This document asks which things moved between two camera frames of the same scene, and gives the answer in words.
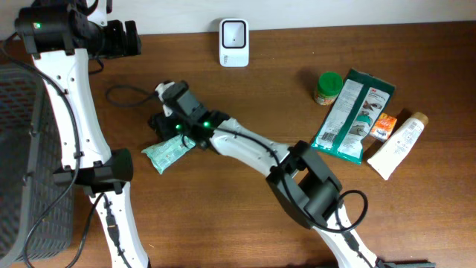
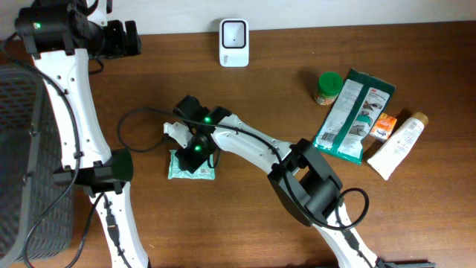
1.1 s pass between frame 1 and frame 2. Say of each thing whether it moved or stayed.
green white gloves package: stayed
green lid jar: stayed
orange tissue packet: stayed
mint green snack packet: moved
